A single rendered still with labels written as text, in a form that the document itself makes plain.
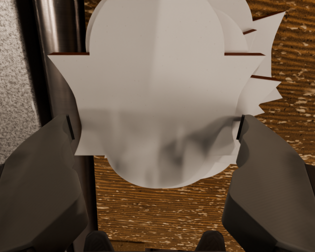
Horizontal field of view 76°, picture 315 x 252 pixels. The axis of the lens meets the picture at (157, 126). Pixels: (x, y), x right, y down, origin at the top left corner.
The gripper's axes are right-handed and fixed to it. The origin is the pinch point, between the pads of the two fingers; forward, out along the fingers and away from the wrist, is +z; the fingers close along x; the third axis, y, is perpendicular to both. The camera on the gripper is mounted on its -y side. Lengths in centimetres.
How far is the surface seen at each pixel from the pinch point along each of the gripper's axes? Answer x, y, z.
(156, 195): 0.1, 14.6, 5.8
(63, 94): -9.0, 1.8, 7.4
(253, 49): 7.4, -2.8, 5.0
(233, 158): 6.0, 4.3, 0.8
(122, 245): -4.9, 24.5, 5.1
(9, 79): -14.2, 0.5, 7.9
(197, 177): 3.4, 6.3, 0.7
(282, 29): 9.7, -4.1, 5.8
